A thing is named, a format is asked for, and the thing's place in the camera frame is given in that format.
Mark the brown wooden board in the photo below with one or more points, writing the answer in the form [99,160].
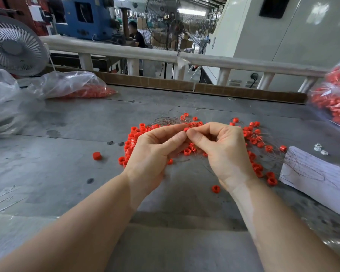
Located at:
[165,83]

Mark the red industrial machine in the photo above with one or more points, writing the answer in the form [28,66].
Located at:
[16,9]

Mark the black pedestal fan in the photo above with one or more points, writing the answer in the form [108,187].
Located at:
[177,28]

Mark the person's left forearm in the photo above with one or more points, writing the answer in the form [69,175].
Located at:
[62,235]

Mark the person's left hand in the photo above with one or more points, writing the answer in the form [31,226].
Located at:
[150,161]

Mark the small clear plastic piece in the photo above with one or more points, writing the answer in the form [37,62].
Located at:
[325,152]
[318,147]

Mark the white metal railing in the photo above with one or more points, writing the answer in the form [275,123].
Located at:
[138,52]

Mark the person's right forearm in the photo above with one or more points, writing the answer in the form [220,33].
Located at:
[292,226]

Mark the pile of red plastic rings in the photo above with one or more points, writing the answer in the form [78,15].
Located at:
[255,144]

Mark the white desk fan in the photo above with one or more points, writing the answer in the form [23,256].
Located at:
[16,45]

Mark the lone red ring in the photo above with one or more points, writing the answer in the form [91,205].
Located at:
[97,155]

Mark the blue industrial machine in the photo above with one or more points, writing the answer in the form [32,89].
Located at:
[96,22]

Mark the clear bag with red pieces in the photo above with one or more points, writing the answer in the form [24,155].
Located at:
[72,85]

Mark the person's right hand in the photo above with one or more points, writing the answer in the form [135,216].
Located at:
[226,155]

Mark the white paper sheet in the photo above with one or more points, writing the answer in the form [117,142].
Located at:
[318,183]

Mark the crumpled clear plastic bag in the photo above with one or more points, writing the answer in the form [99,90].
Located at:
[1,102]

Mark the large grey machine cabinet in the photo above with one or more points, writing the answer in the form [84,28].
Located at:
[313,35]

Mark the large clear bag red pieces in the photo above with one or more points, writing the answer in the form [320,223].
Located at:
[334,99]

